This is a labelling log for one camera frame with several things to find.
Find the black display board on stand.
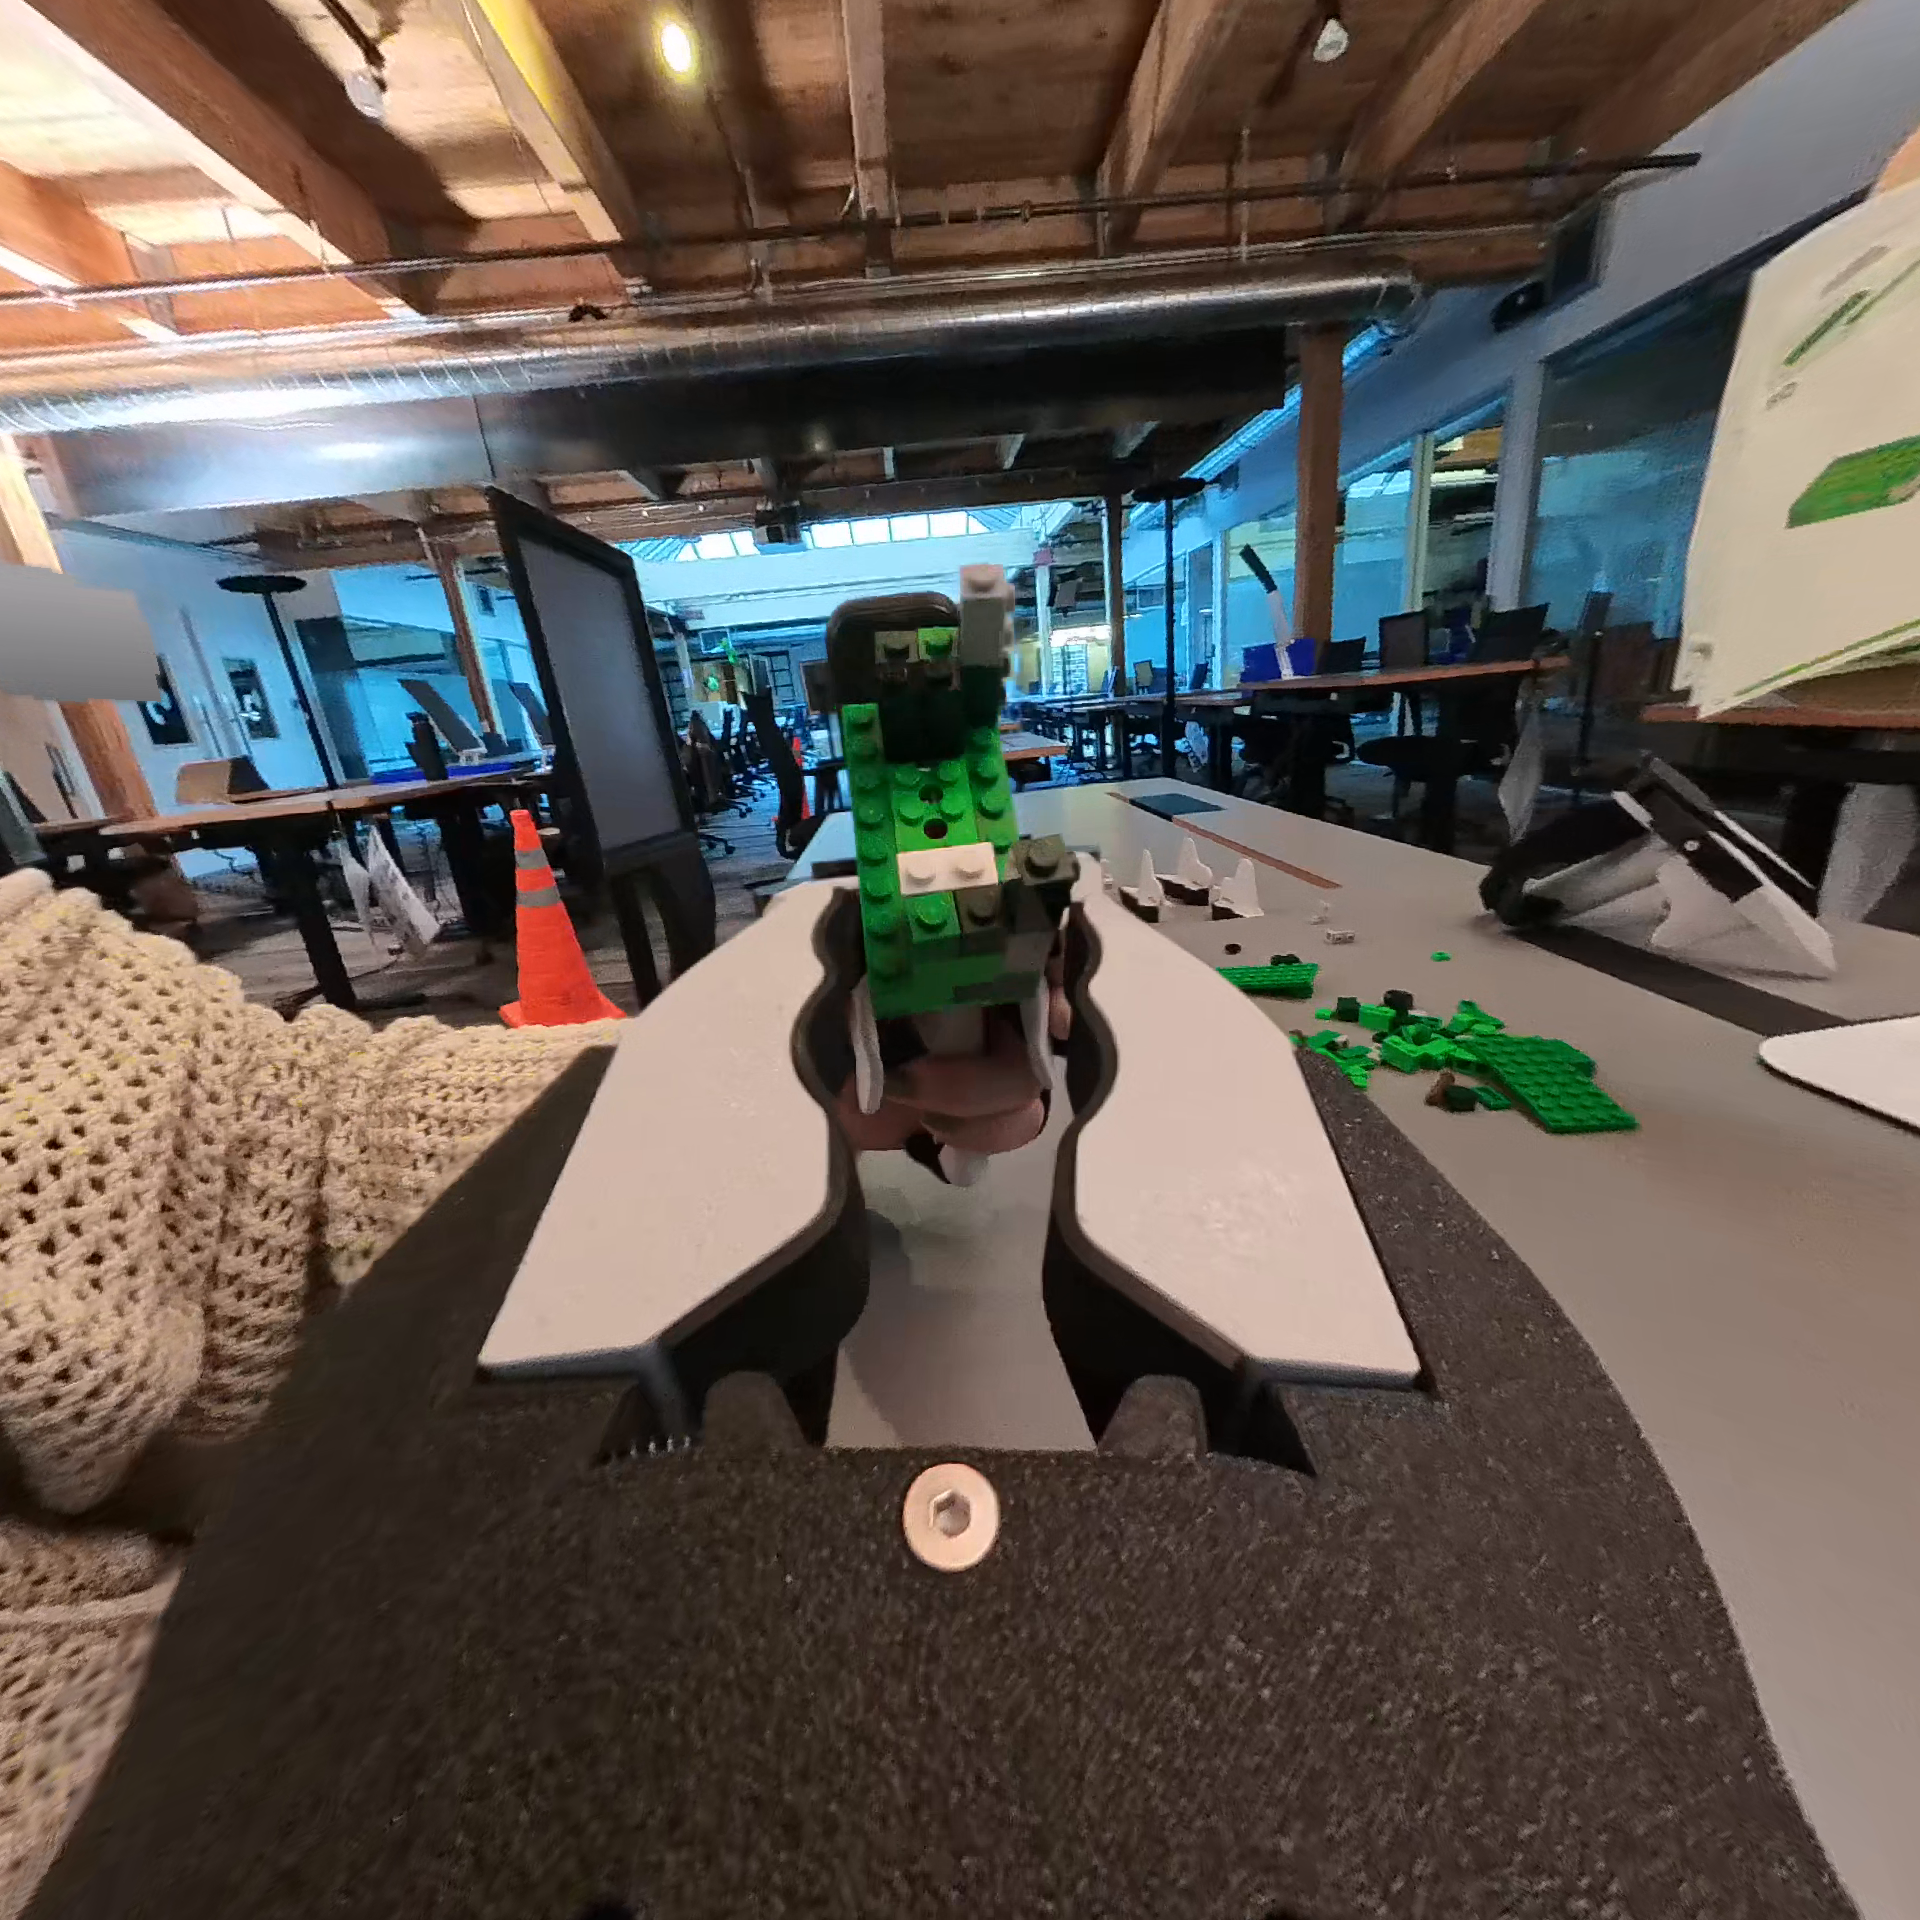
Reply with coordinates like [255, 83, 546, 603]
[486, 487, 720, 995]

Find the lego instruction booklet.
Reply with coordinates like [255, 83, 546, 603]
[1670, 191, 1920, 720]

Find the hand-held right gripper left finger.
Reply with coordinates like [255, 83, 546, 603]
[477, 883, 874, 1444]

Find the person's left hand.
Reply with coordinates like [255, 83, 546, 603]
[836, 908, 1079, 1160]

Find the orange traffic cone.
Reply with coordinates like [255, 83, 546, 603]
[498, 807, 625, 1031]

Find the wooden desk with black legs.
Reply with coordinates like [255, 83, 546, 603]
[37, 771, 543, 1018]
[1174, 651, 1569, 860]

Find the black floor lamp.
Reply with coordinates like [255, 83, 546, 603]
[214, 573, 340, 783]

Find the person's left forearm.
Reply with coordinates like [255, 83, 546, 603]
[0, 867, 629, 1518]

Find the black and white device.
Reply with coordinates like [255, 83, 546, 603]
[1476, 754, 1839, 980]

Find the silver ceiling duct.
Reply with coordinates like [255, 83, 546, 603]
[0, 270, 1421, 440]

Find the wooden post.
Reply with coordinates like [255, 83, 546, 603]
[1292, 325, 1349, 650]

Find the pile of green lego bricks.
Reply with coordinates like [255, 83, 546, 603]
[1218, 948, 1641, 1136]

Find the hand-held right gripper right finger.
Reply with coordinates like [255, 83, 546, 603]
[1041, 885, 1423, 1454]

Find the green lego model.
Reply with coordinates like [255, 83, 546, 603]
[826, 562, 1080, 1023]

